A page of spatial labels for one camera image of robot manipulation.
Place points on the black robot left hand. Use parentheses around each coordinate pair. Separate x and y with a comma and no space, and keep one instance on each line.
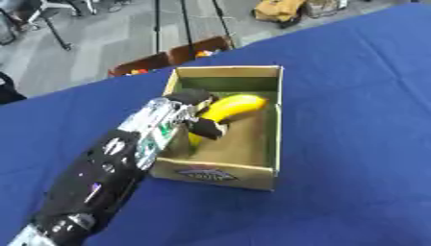
(205,127)

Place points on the yellow toy banana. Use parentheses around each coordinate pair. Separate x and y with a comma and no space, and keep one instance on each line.
(233,105)

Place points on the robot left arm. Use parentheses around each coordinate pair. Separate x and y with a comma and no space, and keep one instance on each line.
(101,179)

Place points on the tan cardboard box green inside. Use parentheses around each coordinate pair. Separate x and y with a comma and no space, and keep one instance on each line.
(236,150)

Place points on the brown box with toys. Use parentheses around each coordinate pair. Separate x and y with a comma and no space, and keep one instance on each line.
(141,65)
(201,48)

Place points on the black tripod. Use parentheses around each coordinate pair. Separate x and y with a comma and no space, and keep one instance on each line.
(188,25)

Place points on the yellow bag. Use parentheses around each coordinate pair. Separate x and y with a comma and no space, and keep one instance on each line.
(279,9)

